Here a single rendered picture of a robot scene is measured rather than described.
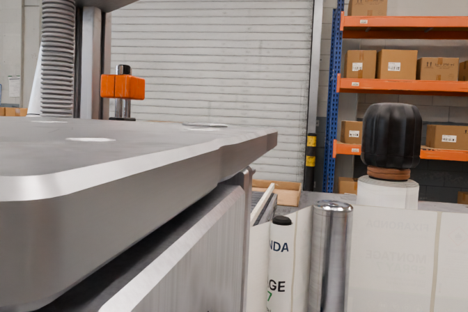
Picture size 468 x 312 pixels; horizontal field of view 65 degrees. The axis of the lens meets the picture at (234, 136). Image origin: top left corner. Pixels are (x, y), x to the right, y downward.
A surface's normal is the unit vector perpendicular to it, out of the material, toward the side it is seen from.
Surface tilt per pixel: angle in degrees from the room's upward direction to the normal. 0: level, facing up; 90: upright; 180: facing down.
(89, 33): 90
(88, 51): 90
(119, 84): 90
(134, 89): 90
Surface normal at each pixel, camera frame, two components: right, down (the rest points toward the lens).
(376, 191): -0.69, 0.05
